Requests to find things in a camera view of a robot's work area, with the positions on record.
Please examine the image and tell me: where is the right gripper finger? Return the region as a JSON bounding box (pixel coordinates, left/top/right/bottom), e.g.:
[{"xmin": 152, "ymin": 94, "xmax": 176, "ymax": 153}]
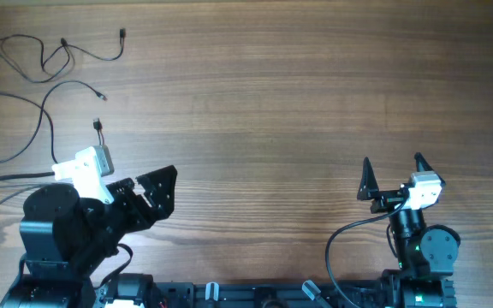
[
  {"xmin": 357, "ymin": 157, "xmax": 379, "ymax": 201},
  {"xmin": 414, "ymin": 152, "xmax": 433, "ymax": 172}
]

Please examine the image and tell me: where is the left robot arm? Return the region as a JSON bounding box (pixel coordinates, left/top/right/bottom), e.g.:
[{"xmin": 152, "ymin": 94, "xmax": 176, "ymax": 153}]
[{"xmin": 0, "ymin": 166, "xmax": 177, "ymax": 307}]

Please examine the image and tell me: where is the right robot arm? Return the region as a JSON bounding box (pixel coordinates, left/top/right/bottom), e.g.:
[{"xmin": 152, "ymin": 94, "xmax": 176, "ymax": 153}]
[{"xmin": 357, "ymin": 152, "xmax": 460, "ymax": 308}]

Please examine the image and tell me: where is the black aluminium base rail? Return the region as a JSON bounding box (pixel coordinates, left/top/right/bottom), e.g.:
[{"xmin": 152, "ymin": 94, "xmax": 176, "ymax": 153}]
[{"xmin": 100, "ymin": 279, "xmax": 457, "ymax": 308}]

